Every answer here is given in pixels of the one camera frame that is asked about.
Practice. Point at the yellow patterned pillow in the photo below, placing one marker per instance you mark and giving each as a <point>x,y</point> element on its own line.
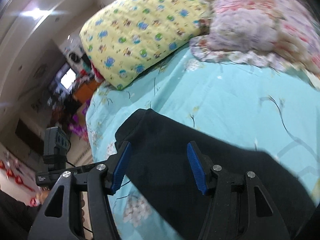
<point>127,37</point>

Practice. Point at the left hand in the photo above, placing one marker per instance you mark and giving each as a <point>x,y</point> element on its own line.
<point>45,193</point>

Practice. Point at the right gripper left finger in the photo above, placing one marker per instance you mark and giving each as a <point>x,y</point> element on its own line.
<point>117,165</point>

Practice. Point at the pink floral pillow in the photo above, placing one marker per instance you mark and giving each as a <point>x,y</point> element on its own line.
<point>280,34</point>

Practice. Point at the black camera box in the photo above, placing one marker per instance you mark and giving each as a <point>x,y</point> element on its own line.
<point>56,147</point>

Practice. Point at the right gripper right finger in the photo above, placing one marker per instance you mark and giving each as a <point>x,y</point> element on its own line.
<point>201,166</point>

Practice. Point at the turquoise floral bed sheet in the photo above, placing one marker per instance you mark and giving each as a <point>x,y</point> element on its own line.
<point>244,117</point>

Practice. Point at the black pants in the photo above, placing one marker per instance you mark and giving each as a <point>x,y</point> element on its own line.
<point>255,197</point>

